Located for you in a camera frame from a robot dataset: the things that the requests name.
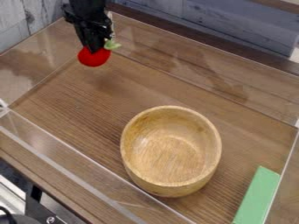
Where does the clear acrylic tray wall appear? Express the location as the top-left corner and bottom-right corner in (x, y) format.
(0, 15), (299, 224)

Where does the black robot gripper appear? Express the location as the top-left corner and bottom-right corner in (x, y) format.
(62, 0), (113, 53)

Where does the black table leg bracket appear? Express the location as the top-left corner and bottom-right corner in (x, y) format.
(25, 184), (69, 224)

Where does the round wooden bowl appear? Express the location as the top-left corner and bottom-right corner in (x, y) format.
(121, 105), (222, 198)

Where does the green foam block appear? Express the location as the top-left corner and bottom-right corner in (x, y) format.
(232, 166), (281, 224)

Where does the red plush strawberry toy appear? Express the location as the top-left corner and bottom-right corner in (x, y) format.
(78, 40), (122, 67)

